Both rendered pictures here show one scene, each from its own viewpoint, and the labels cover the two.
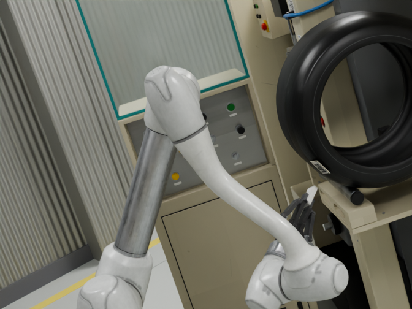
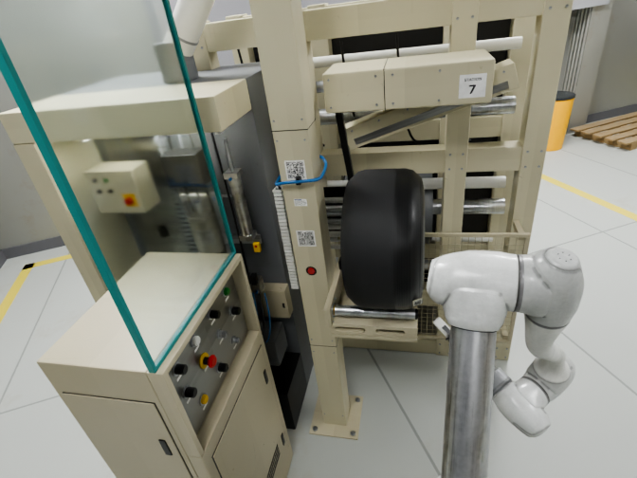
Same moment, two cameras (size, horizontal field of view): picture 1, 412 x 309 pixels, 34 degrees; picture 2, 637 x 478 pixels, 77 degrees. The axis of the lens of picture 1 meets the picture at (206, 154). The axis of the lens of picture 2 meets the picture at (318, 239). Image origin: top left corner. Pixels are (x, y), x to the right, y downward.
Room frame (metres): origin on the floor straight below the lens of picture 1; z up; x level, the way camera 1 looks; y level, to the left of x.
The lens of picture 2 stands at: (1.96, 0.84, 2.03)
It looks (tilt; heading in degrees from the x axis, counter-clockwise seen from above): 31 degrees down; 288
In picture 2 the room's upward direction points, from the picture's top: 8 degrees counter-clockwise
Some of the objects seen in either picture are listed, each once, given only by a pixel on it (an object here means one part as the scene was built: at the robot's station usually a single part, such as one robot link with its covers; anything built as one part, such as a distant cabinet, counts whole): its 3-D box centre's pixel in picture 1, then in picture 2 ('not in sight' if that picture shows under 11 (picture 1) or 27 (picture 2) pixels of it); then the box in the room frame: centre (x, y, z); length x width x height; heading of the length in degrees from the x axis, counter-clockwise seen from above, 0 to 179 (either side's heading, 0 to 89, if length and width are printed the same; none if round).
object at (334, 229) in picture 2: not in sight; (337, 219); (2.41, -0.92, 1.05); 0.20 x 0.15 x 0.30; 2
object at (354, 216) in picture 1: (344, 200); (373, 323); (2.17, -0.41, 0.84); 0.36 x 0.09 x 0.06; 2
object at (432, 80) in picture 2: not in sight; (405, 82); (2.07, -0.85, 1.71); 0.61 x 0.25 x 0.15; 2
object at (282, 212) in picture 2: not in sight; (289, 240); (2.52, -0.49, 1.19); 0.05 x 0.04 x 0.48; 92
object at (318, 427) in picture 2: not in sight; (336, 413); (2.43, -0.52, 0.01); 0.27 x 0.27 x 0.02; 2
